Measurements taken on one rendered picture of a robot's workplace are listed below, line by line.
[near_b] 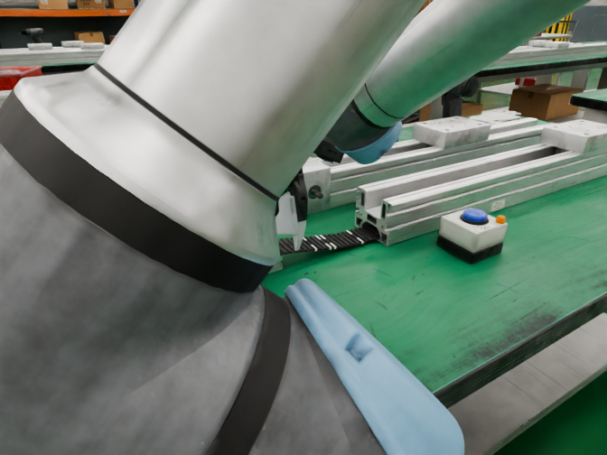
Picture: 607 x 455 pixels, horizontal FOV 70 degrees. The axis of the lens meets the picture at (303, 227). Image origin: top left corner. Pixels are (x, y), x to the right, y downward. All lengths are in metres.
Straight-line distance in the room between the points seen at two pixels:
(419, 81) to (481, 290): 0.39
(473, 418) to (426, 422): 1.11
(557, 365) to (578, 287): 0.76
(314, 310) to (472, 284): 0.56
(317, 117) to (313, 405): 0.11
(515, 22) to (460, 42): 0.04
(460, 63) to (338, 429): 0.32
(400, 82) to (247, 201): 0.31
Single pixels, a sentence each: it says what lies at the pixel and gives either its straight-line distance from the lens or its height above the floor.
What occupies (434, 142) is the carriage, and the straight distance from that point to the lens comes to 1.12.
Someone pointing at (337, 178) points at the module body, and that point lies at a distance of 0.93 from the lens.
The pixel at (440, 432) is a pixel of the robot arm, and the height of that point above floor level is 1.02.
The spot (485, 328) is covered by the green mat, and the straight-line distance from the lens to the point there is 0.66.
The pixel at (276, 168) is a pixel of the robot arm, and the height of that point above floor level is 1.12.
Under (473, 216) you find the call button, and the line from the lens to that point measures 0.79.
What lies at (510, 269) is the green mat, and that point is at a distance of 0.80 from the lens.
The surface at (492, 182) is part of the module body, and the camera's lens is 0.96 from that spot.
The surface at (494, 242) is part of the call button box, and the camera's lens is 0.81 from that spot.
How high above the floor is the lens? 1.17
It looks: 27 degrees down
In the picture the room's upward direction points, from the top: straight up
